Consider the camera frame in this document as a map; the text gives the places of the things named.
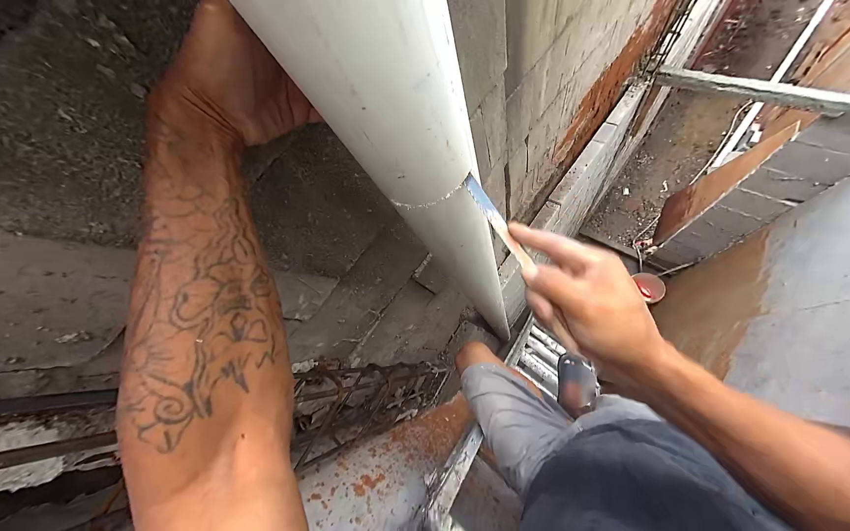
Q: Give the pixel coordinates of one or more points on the person's left hand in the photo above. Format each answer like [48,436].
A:
[237,66]

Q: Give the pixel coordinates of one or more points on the person's right hand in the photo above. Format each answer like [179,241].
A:
[606,310]

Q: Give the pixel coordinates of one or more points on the person's right fingers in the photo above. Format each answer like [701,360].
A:
[554,254]

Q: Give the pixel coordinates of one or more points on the thin saw blade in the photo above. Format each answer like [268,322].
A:
[487,205]

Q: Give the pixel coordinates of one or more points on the white plastic pipe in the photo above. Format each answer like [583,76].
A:
[395,125]

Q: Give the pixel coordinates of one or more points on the person's left forearm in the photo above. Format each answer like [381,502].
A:
[203,310]

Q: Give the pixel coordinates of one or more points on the person's right forearm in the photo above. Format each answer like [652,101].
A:
[757,442]

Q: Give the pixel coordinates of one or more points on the person's legs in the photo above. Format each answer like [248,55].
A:
[513,417]

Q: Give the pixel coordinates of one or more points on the brown wooden board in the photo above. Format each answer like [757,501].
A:
[720,181]

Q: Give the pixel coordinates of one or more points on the metal ladder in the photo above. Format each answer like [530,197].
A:
[459,472]

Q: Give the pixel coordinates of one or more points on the person's body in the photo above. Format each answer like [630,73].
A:
[631,479]

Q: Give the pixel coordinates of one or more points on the rusty rebar cage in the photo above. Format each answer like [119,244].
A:
[344,394]

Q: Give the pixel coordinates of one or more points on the long thin white bar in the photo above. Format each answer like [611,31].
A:
[794,62]

